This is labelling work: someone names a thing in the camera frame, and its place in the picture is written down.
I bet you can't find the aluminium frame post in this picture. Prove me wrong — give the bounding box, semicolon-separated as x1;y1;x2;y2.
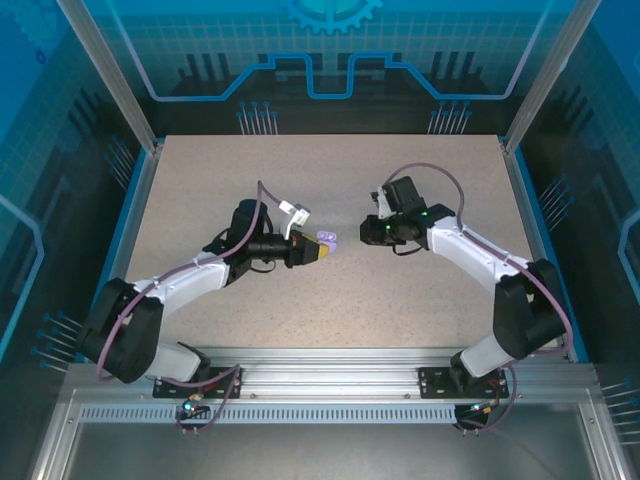
502;0;621;155
56;0;165;154

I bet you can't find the blue edged aluminium side rail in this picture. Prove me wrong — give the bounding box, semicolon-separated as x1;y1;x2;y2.
502;144;587;364
69;142;164;364

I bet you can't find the slotted grey cable duct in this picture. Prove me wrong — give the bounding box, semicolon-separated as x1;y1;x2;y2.
78;405;460;424

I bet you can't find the grey metal tray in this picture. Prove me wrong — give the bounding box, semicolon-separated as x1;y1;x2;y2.
27;387;640;480

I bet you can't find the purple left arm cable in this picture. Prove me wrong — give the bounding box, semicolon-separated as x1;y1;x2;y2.
95;180;285;436

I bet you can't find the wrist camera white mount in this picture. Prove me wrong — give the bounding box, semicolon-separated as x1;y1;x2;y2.
278;199;312;240
369;184;396;220

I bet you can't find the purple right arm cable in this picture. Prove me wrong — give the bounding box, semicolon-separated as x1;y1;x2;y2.
385;162;574;436

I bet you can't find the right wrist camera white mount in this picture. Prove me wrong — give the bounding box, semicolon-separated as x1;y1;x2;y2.
369;184;396;220

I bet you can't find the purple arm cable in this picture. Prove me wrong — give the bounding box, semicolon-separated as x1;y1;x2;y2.
95;180;285;436
385;162;574;436

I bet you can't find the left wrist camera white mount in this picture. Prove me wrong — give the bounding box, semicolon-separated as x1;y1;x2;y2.
278;199;312;240

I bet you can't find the wide aluminium base rail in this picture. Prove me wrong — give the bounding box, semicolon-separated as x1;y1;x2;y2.
67;346;599;401

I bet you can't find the purple round earbud charging case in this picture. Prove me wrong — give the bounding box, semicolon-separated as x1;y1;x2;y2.
315;229;341;254

